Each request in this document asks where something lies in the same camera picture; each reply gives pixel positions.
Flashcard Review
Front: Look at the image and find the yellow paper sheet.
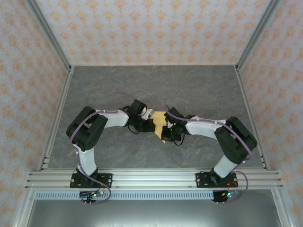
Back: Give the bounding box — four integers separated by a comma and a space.
151, 110, 171, 144

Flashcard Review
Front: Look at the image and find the grey metal sheet panel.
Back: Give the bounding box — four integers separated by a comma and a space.
26, 200, 285, 227

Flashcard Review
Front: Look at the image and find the small circuit board with LED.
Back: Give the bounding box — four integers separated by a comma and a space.
221, 190, 239, 199
79, 190, 105, 199

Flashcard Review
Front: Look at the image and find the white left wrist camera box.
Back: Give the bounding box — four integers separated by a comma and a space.
141, 108, 155, 120

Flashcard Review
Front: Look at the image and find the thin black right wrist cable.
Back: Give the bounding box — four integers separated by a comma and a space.
174, 133, 186, 146

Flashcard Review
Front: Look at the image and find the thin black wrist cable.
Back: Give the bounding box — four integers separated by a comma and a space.
127, 124, 143, 134
174, 133, 186, 146

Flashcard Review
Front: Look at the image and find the thin black left wrist cable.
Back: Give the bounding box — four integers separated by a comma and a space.
127, 124, 143, 134

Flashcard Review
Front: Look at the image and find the aluminium mounting rail beam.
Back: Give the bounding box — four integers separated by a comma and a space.
25, 169, 284, 190

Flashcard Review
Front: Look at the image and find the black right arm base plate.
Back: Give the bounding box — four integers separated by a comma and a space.
195, 172, 239, 189

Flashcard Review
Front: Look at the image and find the grey slotted cable duct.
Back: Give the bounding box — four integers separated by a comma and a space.
35, 191, 275, 201

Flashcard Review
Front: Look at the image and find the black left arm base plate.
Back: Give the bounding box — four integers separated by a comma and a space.
70, 173, 113, 189

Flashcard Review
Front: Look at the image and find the aluminium table side rail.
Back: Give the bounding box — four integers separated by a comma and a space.
234, 66, 270, 171
36, 68, 74, 171

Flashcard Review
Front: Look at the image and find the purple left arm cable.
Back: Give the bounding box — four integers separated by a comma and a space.
70, 92, 143, 205

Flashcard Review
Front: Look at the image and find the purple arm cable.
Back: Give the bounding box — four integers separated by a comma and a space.
70, 92, 143, 205
164, 105, 253, 204

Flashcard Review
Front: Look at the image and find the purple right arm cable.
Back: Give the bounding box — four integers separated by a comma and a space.
164, 105, 253, 204

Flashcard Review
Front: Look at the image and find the aluminium frame post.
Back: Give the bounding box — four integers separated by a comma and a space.
235, 0, 282, 71
25, 0, 73, 71

